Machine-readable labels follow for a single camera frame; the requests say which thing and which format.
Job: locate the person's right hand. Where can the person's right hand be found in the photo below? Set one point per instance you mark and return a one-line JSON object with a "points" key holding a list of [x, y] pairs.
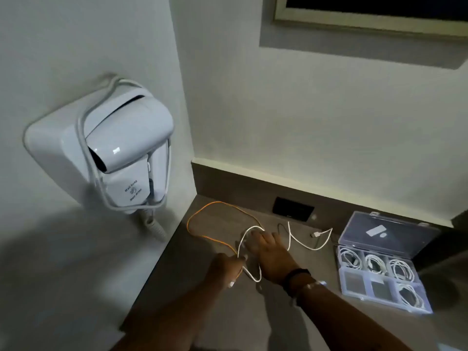
{"points": [[276, 257]]}

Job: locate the person's left hand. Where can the person's left hand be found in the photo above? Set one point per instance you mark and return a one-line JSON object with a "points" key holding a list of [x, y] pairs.
{"points": [[223, 269]]}

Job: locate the person's right fingers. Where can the person's right fingers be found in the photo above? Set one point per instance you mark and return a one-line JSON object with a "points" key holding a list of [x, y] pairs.
{"points": [[263, 240]]}

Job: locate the person's left fingers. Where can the person's left fingers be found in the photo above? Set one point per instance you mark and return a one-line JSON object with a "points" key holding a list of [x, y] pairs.
{"points": [[239, 265]]}

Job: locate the person's right forearm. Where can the person's right forearm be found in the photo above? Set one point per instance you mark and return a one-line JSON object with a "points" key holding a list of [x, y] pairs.
{"points": [[351, 321]]}

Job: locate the person's left forearm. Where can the person's left forearm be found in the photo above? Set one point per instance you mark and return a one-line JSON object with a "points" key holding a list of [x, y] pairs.
{"points": [[175, 318]]}

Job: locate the black wristband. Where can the black wristband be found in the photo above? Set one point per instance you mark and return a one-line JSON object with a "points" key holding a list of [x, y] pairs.
{"points": [[294, 280]]}

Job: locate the white label sticker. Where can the white label sticker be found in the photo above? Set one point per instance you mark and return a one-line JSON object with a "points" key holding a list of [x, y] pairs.
{"points": [[375, 230]]}

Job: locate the clear plastic organizer box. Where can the clear plastic organizer box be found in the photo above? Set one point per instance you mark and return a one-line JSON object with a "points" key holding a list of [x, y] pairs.
{"points": [[384, 274]]}

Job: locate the white hair dryer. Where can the white hair dryer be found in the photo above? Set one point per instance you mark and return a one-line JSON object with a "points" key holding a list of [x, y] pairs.
{"points": [[135, 135]]}

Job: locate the black wall socket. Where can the black wall socket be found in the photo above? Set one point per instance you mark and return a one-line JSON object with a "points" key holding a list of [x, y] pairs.
{"points": [[293, 207]]}

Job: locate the white wall hair dryer holder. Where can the white wall hair dryer holder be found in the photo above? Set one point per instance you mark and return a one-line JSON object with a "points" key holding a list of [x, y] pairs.
{"points": [[51, 142]]}

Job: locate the window frame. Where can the window frame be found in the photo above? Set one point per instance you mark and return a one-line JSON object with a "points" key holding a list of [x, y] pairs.
{"points": [[365, 23]]}

